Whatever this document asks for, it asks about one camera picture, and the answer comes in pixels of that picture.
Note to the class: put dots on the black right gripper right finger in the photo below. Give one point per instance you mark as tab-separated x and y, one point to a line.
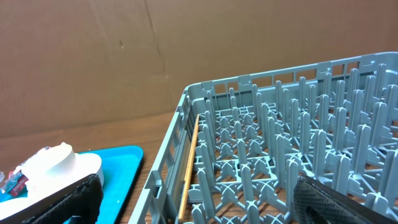
315	202

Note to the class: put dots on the white cup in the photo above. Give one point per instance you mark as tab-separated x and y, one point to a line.
55	162

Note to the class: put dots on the grey dishwasher rack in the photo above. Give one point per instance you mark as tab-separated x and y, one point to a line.
334	121

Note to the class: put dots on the pink small saucer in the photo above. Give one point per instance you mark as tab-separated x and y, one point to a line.
85	165

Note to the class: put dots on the red snack wrapper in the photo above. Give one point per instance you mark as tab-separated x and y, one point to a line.
15	184

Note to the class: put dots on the teal plastic tray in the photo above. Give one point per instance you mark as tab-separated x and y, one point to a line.
119	165

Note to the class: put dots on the wooden chopstick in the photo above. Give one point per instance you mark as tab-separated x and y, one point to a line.
188	172

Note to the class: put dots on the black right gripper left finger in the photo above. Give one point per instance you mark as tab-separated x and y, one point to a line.
81	206

